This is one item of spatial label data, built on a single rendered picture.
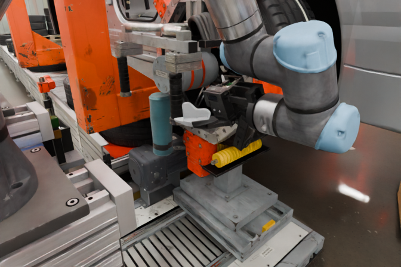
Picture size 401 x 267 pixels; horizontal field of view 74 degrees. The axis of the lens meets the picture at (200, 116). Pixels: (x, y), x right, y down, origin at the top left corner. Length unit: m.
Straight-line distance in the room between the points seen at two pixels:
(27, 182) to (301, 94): 0.39
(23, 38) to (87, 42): 1.93
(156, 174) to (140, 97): 0.39
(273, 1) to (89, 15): 0.73
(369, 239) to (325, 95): 1.32
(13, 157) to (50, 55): 2.79
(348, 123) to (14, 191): 0.45
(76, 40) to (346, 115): 1.04
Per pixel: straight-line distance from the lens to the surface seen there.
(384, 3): 0.86
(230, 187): 1.32
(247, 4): 0.44
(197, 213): 1.34
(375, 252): 1.61
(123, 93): 1.04
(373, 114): 0.89
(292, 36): 0.37
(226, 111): 0.52
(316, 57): 0.36
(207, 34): 0.74
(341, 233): 1.63
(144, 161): 1.27
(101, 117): 1.30
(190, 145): 1.12
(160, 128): 1.08
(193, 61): 0.73
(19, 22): 3.12
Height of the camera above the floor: 1.06
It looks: 22 degrees down
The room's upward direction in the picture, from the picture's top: straight up
